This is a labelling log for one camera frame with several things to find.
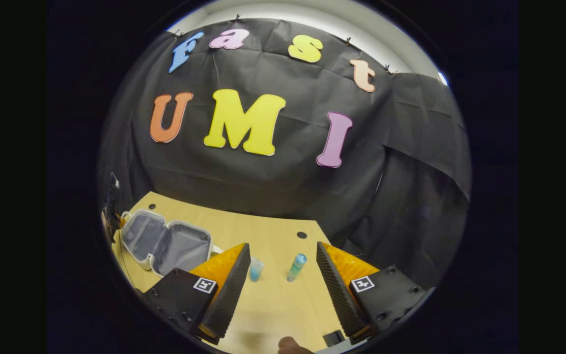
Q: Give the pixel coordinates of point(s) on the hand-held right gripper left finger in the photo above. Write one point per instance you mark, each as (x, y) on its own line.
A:
(229, 295)

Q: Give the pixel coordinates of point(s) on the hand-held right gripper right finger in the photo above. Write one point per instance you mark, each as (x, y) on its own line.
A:
(337, 295)

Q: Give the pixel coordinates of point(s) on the blue white cosmetic tube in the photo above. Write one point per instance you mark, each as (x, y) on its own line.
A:
(256, 270)

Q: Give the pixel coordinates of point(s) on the clear blue toner bottle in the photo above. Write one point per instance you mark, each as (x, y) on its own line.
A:
(296, 268)

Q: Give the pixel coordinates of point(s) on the white suitcase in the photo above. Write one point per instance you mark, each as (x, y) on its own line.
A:
(184, 246)

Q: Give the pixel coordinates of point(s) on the black backdrop cloth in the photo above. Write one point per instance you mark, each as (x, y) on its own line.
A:
(283, 187)

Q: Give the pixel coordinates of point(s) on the ceiling light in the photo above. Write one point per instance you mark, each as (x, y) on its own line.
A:
(442, 78)

